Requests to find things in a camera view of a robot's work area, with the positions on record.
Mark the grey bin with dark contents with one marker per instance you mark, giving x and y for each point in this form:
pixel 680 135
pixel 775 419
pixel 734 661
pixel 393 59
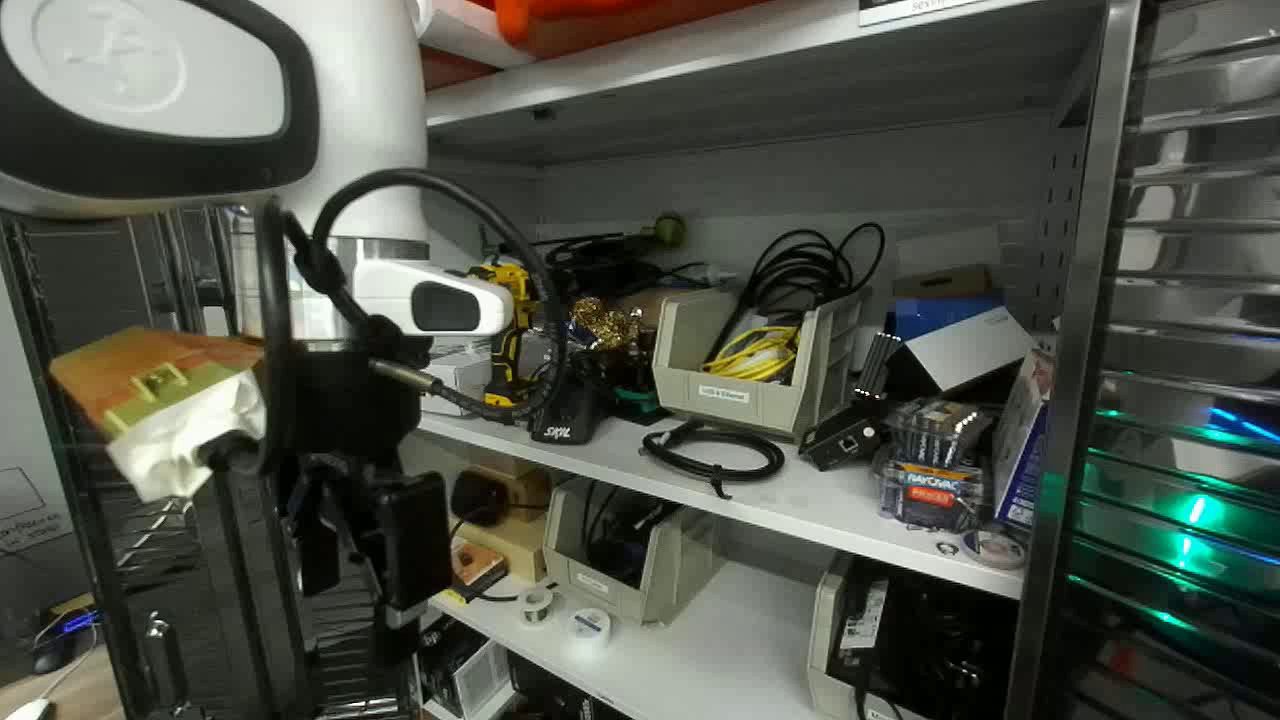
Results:
pixel 666 573

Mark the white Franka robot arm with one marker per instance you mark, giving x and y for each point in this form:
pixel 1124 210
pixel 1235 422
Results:
pixel 361 93

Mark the small white spool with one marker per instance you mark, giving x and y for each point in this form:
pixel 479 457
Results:
pixel 538 602

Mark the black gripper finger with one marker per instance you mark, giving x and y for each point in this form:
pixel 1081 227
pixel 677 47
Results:
pixel 320 526
pixel 423 544

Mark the black battery charger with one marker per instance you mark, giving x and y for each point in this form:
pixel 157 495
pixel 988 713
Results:
pixel 562 407

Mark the white metal shelving unit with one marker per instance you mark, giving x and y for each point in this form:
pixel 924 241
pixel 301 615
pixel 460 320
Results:
pixel 801 503

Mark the green knob tool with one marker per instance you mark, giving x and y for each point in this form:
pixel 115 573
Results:
pixel 671 230

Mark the small tape roll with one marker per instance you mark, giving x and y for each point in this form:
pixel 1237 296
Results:
pixel 997 544

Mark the white solder spool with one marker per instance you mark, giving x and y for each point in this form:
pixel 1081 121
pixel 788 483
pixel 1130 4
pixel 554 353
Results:
pixel 588 627

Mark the white printed box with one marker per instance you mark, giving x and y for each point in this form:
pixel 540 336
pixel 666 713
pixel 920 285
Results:
pixel 1025 426

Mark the brass fittings pile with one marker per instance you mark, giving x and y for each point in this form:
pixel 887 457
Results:
pixel 605 333

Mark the orange plastic case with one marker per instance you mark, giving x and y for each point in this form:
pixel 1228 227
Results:
pixel 600 19

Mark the black power adapter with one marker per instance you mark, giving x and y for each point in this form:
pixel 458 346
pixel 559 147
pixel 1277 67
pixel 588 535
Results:
pixel 840 437

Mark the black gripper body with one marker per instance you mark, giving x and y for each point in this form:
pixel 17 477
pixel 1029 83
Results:
pixel 349 402

